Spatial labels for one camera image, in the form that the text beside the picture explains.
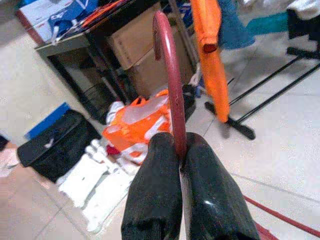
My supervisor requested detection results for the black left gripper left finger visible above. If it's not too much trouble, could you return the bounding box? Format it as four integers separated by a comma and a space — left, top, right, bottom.
121, 132, 183, 240

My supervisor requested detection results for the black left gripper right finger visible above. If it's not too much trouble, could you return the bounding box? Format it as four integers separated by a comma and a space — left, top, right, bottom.
179, 132, 261, 240

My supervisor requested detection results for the orange plastic bag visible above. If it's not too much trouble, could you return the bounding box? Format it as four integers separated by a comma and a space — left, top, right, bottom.
102, 89, 173, 163

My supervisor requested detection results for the white plastic rack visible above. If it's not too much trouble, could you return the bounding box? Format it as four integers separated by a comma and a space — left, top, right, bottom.
57, 139, 141, 233

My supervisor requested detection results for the metal clothes rack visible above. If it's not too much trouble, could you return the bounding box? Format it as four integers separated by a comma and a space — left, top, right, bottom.
204, 46, 320, 141

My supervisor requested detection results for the brown cardboard box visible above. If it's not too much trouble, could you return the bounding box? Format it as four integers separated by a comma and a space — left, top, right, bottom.
107, 2, 191, 71
124, 49, 196, 98

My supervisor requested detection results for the black bag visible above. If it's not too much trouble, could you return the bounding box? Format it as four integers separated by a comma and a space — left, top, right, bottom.
17, 109, 101, 183

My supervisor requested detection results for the black metal shelf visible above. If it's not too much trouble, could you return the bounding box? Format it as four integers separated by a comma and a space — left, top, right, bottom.
34, 0, 131, 126

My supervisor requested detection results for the orange polo shirt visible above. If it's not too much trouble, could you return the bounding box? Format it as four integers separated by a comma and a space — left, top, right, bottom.
189, 0, 231, 123

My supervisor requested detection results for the blue flat board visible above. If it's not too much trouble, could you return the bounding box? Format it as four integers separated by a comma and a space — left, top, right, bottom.
24, 101, 72, 141

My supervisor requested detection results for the blue denim garment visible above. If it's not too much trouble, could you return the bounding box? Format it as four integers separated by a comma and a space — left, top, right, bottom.
219, 0, 255, 50

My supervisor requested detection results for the teal cloth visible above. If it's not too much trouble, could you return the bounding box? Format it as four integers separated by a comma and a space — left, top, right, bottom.
247, 12, 290, 38

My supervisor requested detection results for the blue white box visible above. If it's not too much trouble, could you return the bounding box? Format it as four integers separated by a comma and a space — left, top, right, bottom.
16, 0, 101, 45

